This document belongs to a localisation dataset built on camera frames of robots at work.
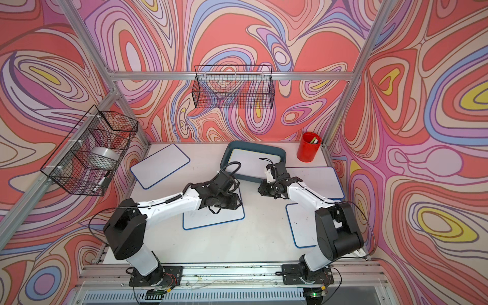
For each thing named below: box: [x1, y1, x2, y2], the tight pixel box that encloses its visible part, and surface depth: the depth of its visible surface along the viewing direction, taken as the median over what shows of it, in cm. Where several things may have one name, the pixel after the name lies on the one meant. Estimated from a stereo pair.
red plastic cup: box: [296, 131, 322, 163], surface depth 108 cm
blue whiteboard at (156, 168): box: [129, 143, 191, 190], surface depth 115 cm
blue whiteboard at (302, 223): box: [285, 203, 317, 249], surface depth 88 cm
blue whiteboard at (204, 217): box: [183, 205, 245, 231], surface depth 90 cm
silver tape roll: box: [88, 146, 121, 170], surface depth 73 cm
